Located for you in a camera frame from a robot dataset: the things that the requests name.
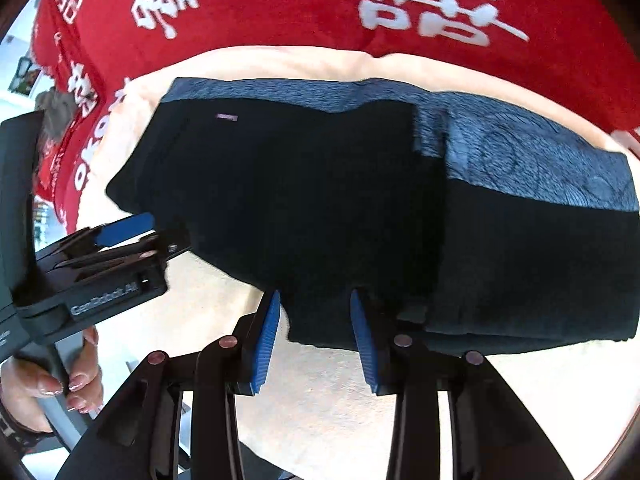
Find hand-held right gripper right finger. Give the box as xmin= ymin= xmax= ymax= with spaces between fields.
xmin=349 ymin=288 xmax=572 ymax=480

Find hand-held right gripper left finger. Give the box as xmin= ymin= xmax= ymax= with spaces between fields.
xmin=54 ymin=289 xmax=284 ymax=480

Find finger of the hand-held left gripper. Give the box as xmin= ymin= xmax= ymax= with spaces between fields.
xmin=56 ymin=211 xmax=157 ymax=262
xmin=50 ymin=228 xmax=192 ymax=275

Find black pants with blue stripes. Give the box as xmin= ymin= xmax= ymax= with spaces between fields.
xmin=105 ymin=76 xmax=640 ymax=357

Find person's left hand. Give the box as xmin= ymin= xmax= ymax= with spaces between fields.
xmin=0 ymin=326 xmax=104 ymax=436

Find cream padded blanket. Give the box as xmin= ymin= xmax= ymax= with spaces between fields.
xmin=74 ymin=45 xmax=640 ymax=480

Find grey crumpled cloth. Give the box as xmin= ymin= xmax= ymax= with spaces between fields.
xmin=34 ymin=88 xmax=80 ymax=162

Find black wristband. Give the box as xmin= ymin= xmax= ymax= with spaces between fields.
xmin=0 ymin=402 xmax=47 ymax=455

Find red printed blanket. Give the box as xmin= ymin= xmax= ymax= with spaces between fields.
xmin=29 ymin=0 xmax=640 ymax=233

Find small colourful wall picture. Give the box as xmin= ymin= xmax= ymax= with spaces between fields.
xmin=9 ymin=56 xmax=42 ymax=97

